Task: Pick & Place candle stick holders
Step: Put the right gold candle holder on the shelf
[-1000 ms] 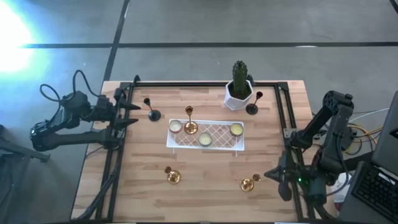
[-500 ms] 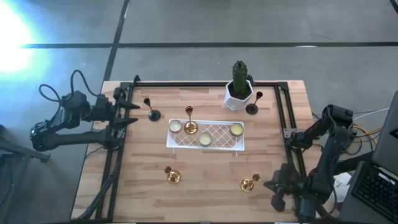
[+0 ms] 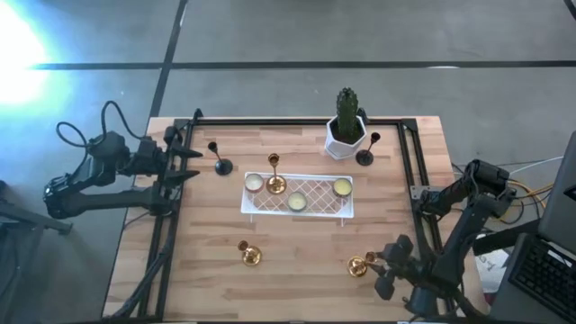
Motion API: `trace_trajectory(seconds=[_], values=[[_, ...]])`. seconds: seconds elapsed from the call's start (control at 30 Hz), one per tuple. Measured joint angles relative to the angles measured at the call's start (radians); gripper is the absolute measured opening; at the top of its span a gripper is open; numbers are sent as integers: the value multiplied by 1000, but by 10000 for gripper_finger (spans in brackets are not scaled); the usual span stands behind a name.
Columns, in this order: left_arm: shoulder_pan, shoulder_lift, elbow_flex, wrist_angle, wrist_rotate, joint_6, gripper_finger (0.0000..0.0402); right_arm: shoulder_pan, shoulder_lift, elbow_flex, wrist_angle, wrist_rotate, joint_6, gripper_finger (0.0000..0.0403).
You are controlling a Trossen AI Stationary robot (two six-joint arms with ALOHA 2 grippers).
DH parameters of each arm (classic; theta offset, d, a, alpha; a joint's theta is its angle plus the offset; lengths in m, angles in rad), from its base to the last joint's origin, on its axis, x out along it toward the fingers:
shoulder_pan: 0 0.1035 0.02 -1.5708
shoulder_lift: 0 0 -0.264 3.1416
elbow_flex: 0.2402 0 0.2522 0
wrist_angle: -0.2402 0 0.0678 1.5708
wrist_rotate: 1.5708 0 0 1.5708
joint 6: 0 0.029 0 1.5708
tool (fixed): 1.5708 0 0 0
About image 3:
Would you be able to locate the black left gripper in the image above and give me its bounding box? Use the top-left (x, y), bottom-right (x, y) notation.
top-left (133, 126), bottom-right (204, 212)

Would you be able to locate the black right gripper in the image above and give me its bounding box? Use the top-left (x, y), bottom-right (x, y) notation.
top-left (368, 234), bottom-right (433, 301)

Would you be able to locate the tall gold candlestick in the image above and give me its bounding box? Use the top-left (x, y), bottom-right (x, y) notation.
top-left (265, 152), bottom-right (288, 195)
top-left (346, 250), bottom-right (379, 278)
top-left (237, 239), bottom-right (263, 267)

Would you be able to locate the tall black candlestick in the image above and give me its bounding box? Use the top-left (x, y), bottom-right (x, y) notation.
top-left (355, 130), bottom-right (382, 167)
top-left (206, 140), bottom-right (234, 176)

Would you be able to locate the gold mottled candle tin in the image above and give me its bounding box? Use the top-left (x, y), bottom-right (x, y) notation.
top-left (244, 172), bottom-right (266, 194)

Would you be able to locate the blue white leaf candle tin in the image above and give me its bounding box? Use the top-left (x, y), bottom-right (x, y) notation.
top-left (286, 191), bottom-right (309, 212)

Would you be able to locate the white lattice shelf rack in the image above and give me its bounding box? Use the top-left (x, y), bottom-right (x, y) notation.
top-left (240, 171), bottom-right (356, 228)

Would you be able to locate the white paper sheet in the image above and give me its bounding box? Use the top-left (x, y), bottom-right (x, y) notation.
top-left (474, 249), bottom-right (509, 293)

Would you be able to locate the white faceted plant pot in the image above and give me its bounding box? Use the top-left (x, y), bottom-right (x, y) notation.
top-left (323, 114), bottom-right (368, 161)

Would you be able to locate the green cactus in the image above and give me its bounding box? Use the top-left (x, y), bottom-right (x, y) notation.
top-left (335, 86), bottom-right (360, 141)

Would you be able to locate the black keyboard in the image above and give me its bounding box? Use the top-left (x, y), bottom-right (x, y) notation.
top-left (508, 233), bottom-right (576, 323)

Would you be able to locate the computer monitor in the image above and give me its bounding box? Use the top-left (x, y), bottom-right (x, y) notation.
top-left (537, 130), bottom-right (576, 256)

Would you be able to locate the grey metal bracket plate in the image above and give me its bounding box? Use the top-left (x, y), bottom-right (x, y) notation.
top-left (409, 184), bottom-right (445, 199)

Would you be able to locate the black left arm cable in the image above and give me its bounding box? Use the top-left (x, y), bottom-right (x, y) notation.
top-left (55, 100), bottom-right (145, 149)

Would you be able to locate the black aluminium table frame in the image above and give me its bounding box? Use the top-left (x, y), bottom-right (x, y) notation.
top-left (134, 107), bottom-right (451, 321)

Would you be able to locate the yellow cable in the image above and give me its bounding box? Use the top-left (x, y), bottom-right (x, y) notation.
top-left (508, 179), bottom-right (554, 212)

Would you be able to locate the white cable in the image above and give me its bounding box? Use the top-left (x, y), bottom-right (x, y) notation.
top-left (508, 155), bottom-right (563, 176)

